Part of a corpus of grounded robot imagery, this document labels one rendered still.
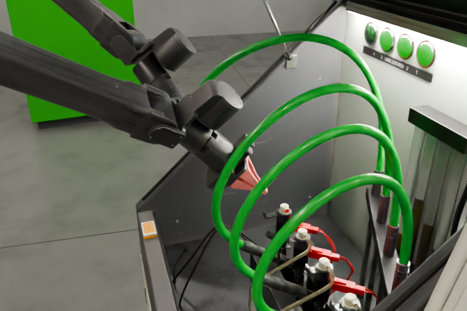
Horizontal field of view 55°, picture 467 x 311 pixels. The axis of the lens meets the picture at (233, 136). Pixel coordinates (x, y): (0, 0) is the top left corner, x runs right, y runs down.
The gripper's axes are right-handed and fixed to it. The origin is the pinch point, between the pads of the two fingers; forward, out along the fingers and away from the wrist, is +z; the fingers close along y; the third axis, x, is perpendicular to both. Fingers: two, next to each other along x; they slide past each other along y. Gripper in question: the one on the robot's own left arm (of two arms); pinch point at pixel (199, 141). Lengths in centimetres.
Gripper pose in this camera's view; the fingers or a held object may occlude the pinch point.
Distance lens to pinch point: 88.2
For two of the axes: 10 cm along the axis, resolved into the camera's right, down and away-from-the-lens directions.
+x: -7.0, 5.6, 4.5
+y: 4.2, -1.9, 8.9
